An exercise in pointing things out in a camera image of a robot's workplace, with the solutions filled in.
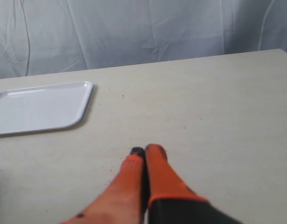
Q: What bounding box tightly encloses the white rectangular plastic tray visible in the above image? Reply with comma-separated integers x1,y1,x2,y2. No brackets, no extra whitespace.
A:
0,81,94,135

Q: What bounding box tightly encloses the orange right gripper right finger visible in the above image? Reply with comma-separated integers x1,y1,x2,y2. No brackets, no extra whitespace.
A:
145,144,239,224

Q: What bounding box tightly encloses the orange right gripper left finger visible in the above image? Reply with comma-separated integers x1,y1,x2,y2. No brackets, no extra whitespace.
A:
63,147,145,224

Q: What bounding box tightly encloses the grey wrinkled backdrop curtain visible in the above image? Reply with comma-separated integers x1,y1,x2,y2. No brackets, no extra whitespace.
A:
0,0,287,79

